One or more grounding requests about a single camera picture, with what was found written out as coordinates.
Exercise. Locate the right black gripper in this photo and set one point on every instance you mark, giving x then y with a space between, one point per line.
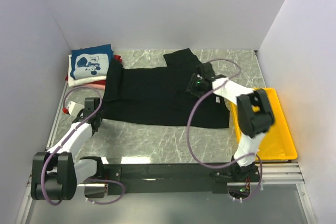
191 86

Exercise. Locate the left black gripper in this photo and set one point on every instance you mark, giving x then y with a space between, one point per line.
101 114

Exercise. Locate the black t shirt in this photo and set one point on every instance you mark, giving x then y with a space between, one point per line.
153 96

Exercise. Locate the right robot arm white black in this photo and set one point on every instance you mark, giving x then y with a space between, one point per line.
255 117

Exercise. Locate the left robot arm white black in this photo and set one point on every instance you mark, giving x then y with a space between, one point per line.
55 172

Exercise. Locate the pink folded t shirt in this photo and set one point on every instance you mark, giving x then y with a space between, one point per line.
95 86

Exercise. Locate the blue mickey print t shirt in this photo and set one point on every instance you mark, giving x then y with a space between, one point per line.
90 62

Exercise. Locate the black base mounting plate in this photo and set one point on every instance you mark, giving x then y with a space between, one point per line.
172 178

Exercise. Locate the yellow plastic tray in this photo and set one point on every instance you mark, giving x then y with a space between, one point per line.
277 145

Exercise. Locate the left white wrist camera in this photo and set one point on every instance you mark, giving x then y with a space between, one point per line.
73 108

